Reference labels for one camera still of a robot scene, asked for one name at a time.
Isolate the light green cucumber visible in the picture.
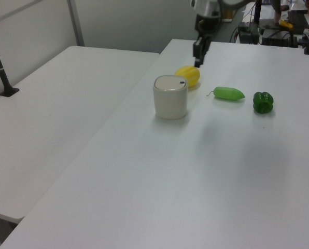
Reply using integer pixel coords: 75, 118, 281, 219
206, 86, 246, 102

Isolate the black camera stand pole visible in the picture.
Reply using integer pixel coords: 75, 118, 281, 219
0, 25, 20, 98

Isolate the thin black stand pole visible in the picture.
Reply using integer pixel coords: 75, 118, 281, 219
254, 0, 262, 26

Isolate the green bell pepper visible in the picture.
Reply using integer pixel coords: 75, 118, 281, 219
252, 91, 274, 115

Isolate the yellow object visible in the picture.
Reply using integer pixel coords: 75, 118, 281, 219
278, 19, 294, 29

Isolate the black equipment block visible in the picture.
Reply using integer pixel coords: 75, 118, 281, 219
260, 25, 304, 49

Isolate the black electronics box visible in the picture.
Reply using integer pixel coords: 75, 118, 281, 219
238, 22, 260, 45

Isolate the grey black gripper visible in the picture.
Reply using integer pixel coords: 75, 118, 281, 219
191, 0, 221, 68

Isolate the white small garbage bin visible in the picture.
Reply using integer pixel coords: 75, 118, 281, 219
152, 74, 189, 120

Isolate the yellow striped melon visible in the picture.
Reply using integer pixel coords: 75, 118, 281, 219
174, 65, 201, 88

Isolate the beige bin lid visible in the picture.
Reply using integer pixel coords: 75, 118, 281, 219
154, 75, 188, 91

